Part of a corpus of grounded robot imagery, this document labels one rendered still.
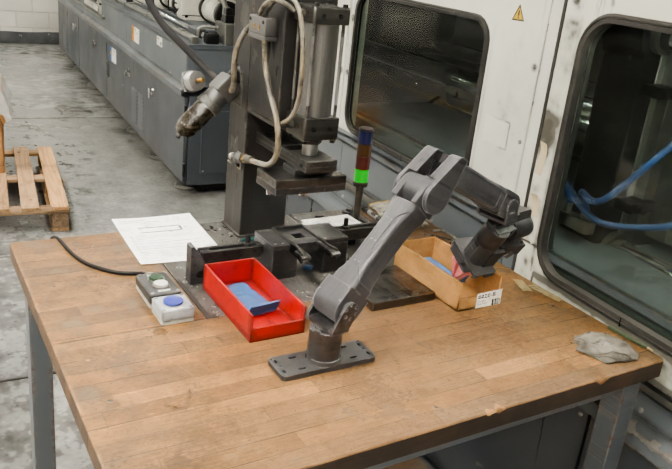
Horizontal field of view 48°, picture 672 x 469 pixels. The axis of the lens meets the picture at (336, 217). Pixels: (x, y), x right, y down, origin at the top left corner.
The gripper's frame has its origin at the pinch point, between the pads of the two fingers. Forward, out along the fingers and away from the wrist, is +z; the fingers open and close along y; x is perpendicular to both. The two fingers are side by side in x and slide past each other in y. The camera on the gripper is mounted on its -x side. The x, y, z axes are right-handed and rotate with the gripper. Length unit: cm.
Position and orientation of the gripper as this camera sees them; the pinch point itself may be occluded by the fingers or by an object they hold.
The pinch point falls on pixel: (455, 278)
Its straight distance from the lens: 176.9
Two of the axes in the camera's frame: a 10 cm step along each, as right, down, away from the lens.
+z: -3.6, 6.2, 7.0
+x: -8.6, 0.8, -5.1
